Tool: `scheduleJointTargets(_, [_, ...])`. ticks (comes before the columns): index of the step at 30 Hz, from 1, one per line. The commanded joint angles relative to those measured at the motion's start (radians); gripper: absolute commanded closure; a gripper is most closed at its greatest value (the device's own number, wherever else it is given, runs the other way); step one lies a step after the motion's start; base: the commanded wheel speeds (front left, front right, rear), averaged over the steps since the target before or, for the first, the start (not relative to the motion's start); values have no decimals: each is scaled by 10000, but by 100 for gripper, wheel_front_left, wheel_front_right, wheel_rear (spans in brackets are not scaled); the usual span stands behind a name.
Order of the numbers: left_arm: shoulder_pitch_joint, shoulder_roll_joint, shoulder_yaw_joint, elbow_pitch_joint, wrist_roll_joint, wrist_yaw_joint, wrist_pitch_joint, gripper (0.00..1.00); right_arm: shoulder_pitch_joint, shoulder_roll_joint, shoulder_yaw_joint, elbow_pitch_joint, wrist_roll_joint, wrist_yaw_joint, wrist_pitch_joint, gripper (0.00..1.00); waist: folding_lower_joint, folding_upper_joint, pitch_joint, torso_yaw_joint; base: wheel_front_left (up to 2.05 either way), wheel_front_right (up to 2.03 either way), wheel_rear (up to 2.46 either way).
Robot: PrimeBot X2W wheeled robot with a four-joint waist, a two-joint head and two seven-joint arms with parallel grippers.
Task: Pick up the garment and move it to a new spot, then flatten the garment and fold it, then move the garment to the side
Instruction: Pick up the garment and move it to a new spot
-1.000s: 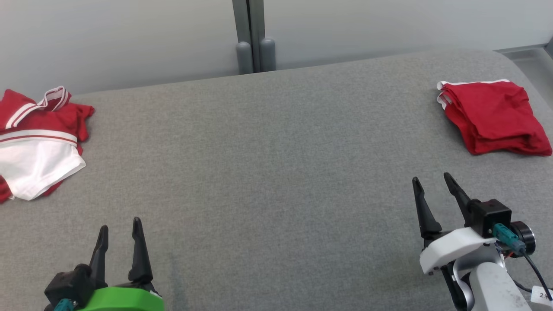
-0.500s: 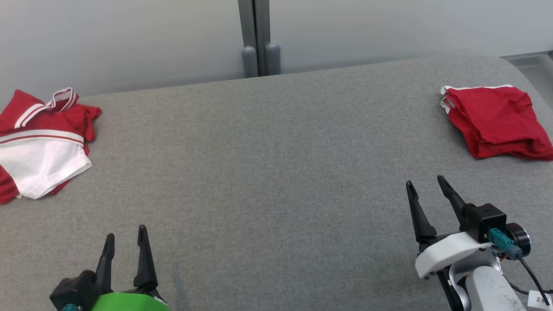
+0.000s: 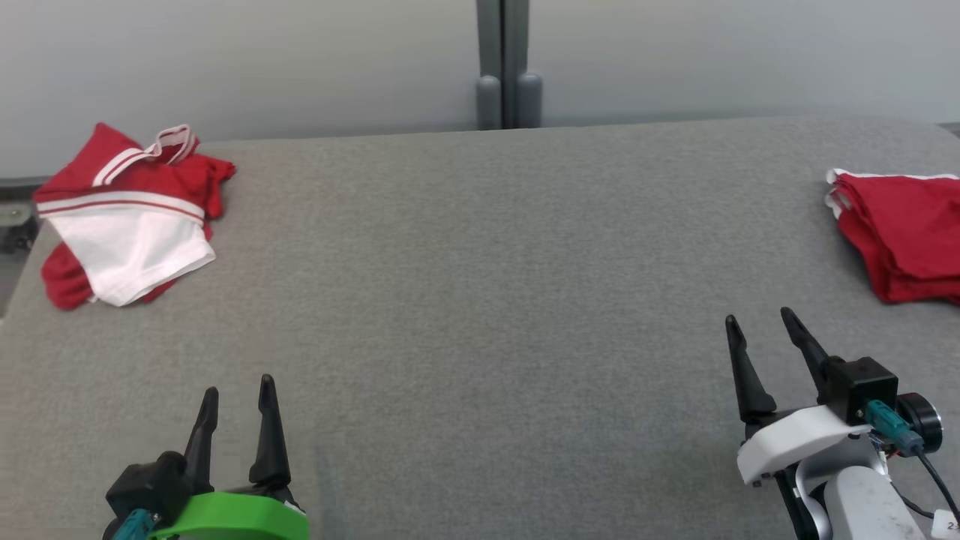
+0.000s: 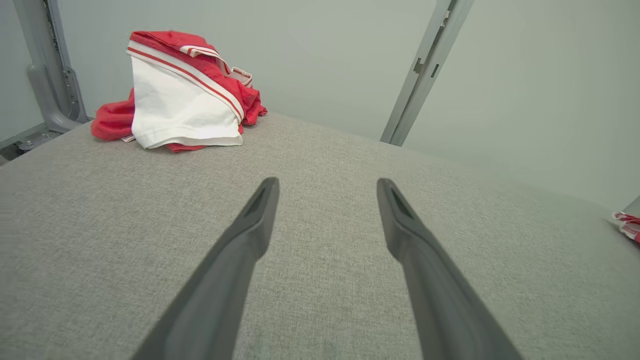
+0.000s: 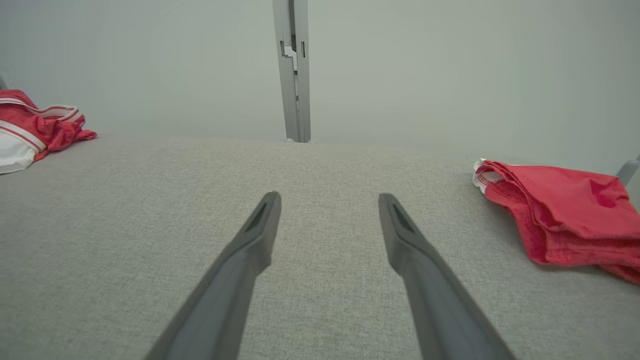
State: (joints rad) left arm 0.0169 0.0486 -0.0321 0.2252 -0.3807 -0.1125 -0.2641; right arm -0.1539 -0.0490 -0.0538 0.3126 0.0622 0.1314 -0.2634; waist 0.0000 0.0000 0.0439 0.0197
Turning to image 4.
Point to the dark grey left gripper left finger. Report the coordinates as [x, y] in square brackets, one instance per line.
[230, 270]

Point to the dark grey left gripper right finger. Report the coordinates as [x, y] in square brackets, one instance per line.
[425, 270]

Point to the red and white shirt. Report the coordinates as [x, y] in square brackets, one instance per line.
[180, 105]

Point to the red shorts with white stripe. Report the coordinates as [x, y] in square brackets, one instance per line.
[630, 227]

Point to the grey upright with curved foot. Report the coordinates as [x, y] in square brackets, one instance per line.
[50, 75]

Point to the grey double metal post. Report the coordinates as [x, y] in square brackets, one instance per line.
[425, 75]

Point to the grey bolted base plate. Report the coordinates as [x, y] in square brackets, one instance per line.
[35, 140]

